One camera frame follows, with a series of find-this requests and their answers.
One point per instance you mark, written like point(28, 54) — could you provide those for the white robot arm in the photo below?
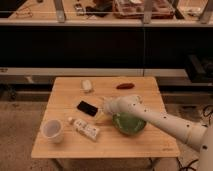
point(195, 135)

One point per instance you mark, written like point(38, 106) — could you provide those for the wooden table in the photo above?
point(67, 94)

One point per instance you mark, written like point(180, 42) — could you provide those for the white plastic cup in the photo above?
point(52, 131)

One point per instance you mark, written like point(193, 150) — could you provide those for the red sausage toy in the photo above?
point(125, 86)

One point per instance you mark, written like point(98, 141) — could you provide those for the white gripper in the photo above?
point(110, 106)

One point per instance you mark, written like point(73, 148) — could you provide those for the white tube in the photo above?
point(84, 128)

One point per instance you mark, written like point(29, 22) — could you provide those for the green bowl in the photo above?
point(128, 124)

